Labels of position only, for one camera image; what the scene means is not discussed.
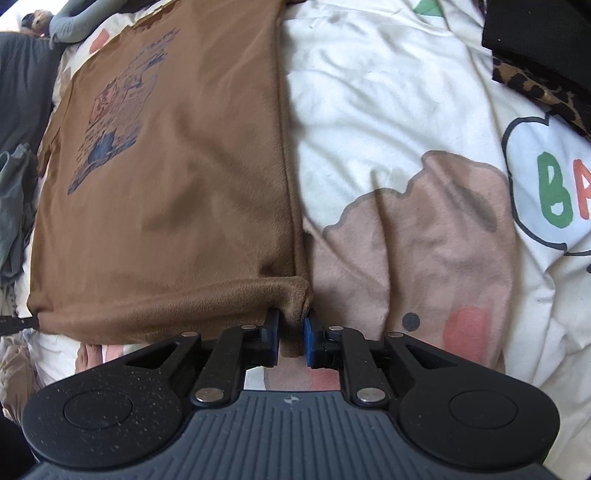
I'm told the grey green shirt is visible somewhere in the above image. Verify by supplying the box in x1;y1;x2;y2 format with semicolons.
0;143;38;287

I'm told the brown plush toy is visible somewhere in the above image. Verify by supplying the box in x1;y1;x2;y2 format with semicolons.
21;10;54;38

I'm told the brown printed t-shirt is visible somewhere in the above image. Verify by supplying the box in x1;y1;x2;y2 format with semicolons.
27;0;315;361

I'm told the cream bear print bed sheet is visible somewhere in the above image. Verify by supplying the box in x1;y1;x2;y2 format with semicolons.
0;0;591;444

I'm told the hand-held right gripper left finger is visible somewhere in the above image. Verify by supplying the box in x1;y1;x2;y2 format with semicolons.
124;307;281;408

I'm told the grey neck pillow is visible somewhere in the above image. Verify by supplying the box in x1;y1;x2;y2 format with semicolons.
48;0;116;44

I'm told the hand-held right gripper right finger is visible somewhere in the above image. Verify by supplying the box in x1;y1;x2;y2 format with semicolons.
302;313;457;409

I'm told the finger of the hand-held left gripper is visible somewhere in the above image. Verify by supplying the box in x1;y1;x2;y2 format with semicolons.
0;315;41;335

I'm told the black garment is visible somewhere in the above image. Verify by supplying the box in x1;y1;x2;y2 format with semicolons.
480;0;591;93

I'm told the dark grey pillow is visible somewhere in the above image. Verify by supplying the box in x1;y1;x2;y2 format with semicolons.
0;32;63;158

